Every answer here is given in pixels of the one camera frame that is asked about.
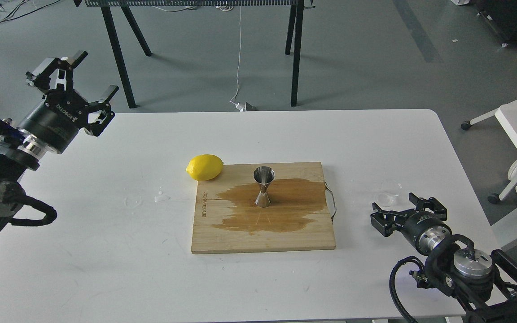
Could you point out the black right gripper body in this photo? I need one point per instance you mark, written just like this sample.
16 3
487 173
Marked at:
424 231

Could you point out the black metal table frame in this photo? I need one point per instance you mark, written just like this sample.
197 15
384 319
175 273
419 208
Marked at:
198 39

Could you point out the yellow lemon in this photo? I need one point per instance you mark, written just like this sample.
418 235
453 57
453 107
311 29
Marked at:
204 167

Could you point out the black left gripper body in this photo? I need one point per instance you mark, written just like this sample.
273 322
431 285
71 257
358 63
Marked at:
56 120

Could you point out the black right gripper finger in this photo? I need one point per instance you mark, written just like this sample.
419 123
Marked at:
432 204
388 221

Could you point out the wooden cutting board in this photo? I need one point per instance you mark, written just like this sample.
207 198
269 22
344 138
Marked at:
227 220

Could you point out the clear plastic measuring cup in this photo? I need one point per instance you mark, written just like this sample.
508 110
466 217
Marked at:
387 193

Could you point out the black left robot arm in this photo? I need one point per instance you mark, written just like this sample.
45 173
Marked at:
21 151

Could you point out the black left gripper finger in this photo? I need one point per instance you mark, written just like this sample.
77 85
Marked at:
56 75
103 107

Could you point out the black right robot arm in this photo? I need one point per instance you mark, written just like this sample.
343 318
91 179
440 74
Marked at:
485 285

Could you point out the steel double jigger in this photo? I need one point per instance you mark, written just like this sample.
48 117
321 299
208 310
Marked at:
263 176

